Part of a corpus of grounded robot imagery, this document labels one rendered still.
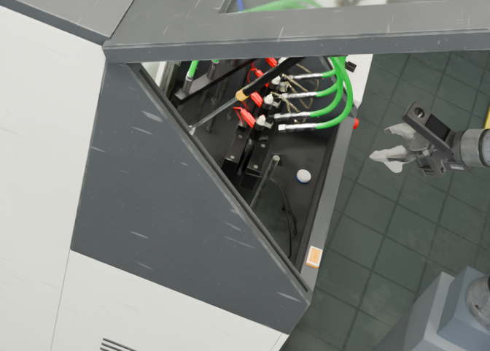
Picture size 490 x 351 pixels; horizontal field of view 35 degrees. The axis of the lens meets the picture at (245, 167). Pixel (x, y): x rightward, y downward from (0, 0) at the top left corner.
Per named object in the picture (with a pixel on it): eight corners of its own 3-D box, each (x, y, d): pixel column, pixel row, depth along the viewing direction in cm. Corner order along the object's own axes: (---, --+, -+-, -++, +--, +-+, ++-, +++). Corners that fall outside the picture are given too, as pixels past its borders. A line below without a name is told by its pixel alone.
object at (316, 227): (292, 322, 197) (313, 290, 185) (275, 316, 197) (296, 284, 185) (336, 152, 239) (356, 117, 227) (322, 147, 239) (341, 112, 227)
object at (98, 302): (212, 448, 253) (288, 337, 194) (44, 383, 251) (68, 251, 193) (265, 275, 300) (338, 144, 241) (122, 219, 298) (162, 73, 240)
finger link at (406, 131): (392, 146, 176) (421, 155, 168) (381, 127, 173) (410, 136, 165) (401, 136, 176) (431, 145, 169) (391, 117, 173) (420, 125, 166)
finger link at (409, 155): (388, 167, 164) (428, 157, 160) (385, 162, 163) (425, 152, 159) (391, 151, 167) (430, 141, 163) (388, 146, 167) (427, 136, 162)
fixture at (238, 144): (245, 206, 211) (261, 172, 200) (210, 193, 211) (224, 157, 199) (274, 122, 234) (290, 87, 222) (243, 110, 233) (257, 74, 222)
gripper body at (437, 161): (417, 177, 167) (469, 179, 158) (401, 149, 162) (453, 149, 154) (431, 151, 170) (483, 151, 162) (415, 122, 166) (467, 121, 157)
